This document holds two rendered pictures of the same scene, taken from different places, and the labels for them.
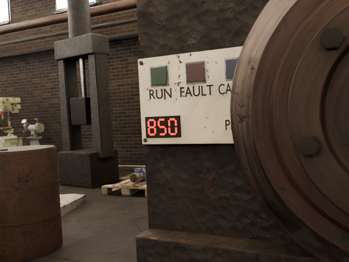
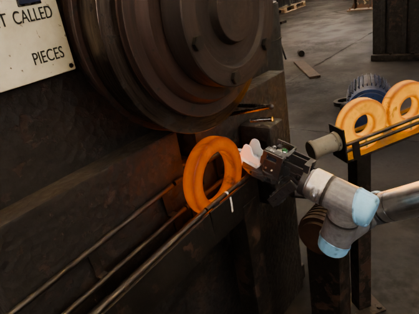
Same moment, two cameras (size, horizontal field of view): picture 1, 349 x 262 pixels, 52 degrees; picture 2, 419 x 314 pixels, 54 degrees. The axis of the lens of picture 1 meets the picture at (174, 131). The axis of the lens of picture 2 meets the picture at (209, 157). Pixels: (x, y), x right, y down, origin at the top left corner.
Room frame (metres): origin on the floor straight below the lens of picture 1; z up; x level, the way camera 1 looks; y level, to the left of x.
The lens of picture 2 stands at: (0.23, 0.51, 1.18)
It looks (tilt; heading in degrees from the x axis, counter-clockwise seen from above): 24 degrees down; 287
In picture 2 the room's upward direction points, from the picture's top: 10 degrees counter-clockwise
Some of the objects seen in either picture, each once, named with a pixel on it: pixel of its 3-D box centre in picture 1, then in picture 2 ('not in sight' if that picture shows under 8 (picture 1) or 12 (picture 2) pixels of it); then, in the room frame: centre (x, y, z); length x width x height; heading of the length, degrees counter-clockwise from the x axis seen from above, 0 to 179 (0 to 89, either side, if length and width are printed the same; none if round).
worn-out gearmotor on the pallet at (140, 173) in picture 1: (142, 174); not in sight; (5.17, 0.49, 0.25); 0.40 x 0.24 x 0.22; 155
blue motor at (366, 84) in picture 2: not in sight; (368, 99); (-0.12, -2.52, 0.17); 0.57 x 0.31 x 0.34; 85
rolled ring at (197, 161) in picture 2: not in sight; (214, 176); (0.47, -0.31, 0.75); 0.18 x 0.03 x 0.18; 65
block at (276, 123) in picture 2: not in sight; (264, 161); (0.39, -0.53, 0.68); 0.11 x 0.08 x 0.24; 155
